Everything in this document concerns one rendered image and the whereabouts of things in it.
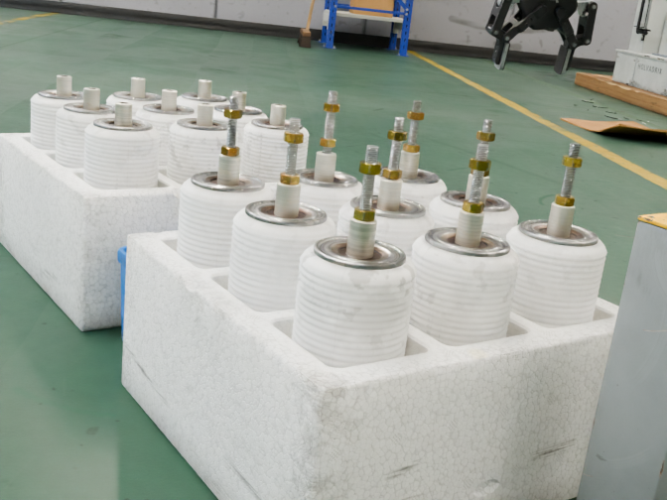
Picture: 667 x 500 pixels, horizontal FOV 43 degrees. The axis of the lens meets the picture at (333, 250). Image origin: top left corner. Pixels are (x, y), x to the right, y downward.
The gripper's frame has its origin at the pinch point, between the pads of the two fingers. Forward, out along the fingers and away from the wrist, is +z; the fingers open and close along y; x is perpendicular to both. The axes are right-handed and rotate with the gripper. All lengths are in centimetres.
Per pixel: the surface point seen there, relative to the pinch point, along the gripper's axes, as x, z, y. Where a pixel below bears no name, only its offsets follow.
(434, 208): 31.4, 6.6, 22.8
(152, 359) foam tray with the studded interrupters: 35, 23, 51
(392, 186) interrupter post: 35.2, 2.3, 29.3
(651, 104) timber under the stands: -273, 98, -217
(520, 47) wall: -540, 149, -268
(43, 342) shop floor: 18, 34, 64
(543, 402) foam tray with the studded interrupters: 54, 14, 18
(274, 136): -4.1, 14.5, 33.8
